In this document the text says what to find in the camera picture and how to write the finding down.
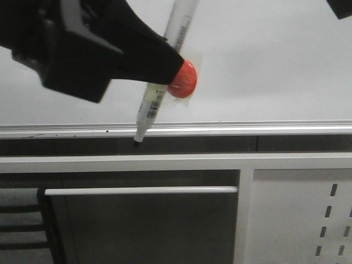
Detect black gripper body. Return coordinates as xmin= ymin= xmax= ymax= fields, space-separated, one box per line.
xmin=1 ymin=0 xmax=184 ymax=103

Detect red taped gripper fingertip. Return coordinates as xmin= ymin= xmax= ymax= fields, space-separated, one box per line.
xmin=167 ymin=60 xmax=198 ymax=98

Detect white black-tipped whiteboard marker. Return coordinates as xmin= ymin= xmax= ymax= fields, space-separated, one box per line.
xmin=134 ymin=1 xmax=199 ymax=147

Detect aluminium whiteboard marker tray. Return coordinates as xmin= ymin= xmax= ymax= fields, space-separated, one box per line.
xmin=1 ymin=120 xmax=351 ymax=140

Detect white whiteboard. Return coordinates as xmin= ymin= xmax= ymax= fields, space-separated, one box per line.
xmin=1 ymin=1 xmax=351 ymax=125

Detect dark grey cabinet panel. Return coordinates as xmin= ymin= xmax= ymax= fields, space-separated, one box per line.
xmin=45 ymin=186 xmax=238 ymax=263

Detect white perforated metal panel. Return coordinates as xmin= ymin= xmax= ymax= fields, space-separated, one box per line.
xmin=245 ymin=169 xmax=351 ymax=263

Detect black object top right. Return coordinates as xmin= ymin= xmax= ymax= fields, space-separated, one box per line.
xmin=327 ymin=0 xmax=352 ymax=19

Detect black slatted chair back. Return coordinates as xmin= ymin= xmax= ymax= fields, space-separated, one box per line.
xmin=1 ymin=188 xmax=54 ymax=263

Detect white metal frame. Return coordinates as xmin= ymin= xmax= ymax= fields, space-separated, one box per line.
xmin=1 ymin=152 xmax=351 ymax=263

